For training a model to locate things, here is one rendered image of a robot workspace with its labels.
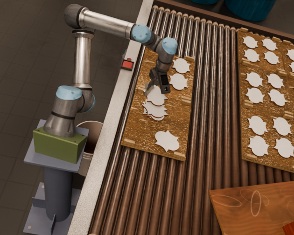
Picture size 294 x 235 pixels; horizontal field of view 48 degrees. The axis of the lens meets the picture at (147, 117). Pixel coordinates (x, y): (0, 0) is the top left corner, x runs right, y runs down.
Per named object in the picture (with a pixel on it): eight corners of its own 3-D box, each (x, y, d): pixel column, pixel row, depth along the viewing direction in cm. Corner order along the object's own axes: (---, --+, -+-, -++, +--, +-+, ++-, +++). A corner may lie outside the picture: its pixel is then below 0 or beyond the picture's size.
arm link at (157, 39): (141, 24, 155) (160, 35, 152) (148, 30, 166) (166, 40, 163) (133, 38, 156) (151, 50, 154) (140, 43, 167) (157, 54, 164)
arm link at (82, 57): (62, 112, 168) (66, 5, 166) (76, 112, 182) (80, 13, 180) (83, 114, 165) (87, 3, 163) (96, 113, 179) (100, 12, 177)
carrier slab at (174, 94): (135, 90, 198) (135, 88, 197) (145, 49, 225) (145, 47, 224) (190, 105, 200) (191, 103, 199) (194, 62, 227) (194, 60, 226)
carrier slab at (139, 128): (120, 144, 172) (121, 143, 170) (135, 91, 198) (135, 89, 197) (184, 161, 173) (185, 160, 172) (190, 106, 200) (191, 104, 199)
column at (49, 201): (23, 232, 222) (7, 168, 156) (39, 183, 247) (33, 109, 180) (78, 242, 226) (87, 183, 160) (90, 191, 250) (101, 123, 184)
